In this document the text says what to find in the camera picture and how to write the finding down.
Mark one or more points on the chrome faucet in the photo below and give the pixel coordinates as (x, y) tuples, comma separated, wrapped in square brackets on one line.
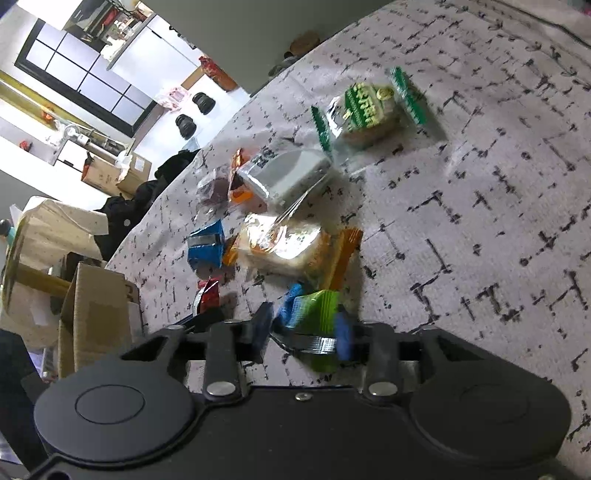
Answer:
[(92, 138)]

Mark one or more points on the green striped cake packet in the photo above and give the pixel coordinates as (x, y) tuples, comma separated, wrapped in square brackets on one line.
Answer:
[(369, 110)]

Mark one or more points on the green snack packet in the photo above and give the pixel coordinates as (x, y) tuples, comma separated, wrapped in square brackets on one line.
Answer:
[(316, 309)]

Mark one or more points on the orange cake packet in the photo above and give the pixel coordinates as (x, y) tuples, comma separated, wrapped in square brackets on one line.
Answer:
[(286, 249)]

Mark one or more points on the red snack packet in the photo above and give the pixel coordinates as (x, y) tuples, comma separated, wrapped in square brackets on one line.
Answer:
[(208, 295)]

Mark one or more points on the cardboard box with plastic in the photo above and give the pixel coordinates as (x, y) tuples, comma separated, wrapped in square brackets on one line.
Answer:
[(136, 173)]

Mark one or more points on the grey plastic bag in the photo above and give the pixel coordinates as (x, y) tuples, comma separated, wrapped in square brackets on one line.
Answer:
[(282, 64)]

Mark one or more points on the red-orange bottle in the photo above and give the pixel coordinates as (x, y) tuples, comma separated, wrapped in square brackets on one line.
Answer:
[(217, 73)]

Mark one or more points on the black clothes pile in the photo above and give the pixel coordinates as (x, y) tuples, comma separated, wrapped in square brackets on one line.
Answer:
[(124, 217)]

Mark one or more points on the blue snack packet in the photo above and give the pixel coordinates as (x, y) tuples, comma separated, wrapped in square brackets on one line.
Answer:
[(205, 251)]

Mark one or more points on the pink plastic bag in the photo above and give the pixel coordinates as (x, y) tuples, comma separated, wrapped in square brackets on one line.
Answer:
[(171, 99)]

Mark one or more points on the purple snack packet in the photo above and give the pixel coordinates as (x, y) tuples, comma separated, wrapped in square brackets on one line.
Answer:
[(212, 189)]

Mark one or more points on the white clear-wrapped snack packet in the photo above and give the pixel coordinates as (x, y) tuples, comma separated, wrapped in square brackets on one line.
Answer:
[(291, 175)]

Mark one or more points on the black-haired doll figurine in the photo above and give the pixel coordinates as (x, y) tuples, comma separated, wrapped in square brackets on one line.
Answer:
[(6, 230)]

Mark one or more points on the black-framed glass door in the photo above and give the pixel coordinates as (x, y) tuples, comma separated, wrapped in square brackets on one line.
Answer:
[(83, 78)]

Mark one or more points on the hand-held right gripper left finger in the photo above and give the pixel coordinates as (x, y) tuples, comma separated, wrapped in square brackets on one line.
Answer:
[(263, 325)]

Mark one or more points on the brown basket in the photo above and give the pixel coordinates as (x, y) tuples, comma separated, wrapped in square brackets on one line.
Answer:
[(304, 41)]

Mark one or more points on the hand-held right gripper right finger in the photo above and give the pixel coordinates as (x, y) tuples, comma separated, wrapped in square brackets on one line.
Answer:
[(344, 337)]

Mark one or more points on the plain cardboard box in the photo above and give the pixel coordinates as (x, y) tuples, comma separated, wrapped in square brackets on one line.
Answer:
[(99, 175)]

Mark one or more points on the black slipper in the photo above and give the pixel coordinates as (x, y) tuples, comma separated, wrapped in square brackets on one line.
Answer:
[(203, 102), (185, 125)]

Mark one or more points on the white kitchen cabinet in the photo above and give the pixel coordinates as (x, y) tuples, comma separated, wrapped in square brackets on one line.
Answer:
[(152, 55)]

